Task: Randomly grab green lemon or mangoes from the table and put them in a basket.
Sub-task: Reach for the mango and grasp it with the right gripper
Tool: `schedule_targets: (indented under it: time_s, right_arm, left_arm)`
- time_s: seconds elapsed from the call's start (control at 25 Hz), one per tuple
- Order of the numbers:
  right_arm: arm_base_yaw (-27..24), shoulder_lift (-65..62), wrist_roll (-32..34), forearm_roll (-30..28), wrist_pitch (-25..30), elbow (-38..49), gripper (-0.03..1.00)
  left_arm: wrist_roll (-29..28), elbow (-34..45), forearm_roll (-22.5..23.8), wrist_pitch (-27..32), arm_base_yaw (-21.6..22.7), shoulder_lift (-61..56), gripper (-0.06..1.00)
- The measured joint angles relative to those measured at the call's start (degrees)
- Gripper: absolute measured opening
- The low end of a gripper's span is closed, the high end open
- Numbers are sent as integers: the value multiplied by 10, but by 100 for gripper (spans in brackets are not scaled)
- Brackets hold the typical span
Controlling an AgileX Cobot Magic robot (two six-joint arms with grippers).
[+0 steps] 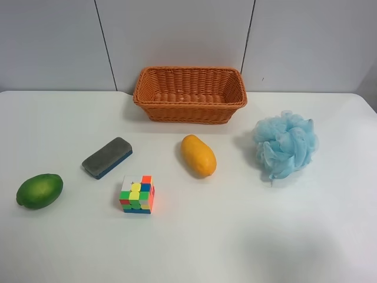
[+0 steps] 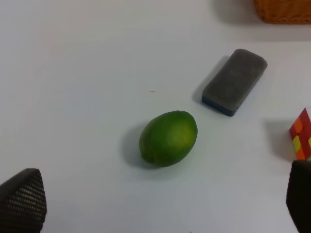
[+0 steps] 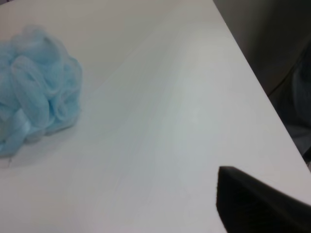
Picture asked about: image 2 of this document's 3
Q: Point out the multicoloured puzzle cube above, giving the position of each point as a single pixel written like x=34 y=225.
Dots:
x=300 y=133

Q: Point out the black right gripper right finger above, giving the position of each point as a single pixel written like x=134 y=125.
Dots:
x=298 y=198

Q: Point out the grey felt whiteboard eraser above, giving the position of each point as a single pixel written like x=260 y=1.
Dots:
x=234 y=81

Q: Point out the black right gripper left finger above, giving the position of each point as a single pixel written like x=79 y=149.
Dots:
x=23 y=205

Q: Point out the green lemon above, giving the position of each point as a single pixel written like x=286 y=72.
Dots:
x=167 y=139

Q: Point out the orange wicker basket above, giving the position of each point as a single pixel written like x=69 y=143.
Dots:
x=284 y=11

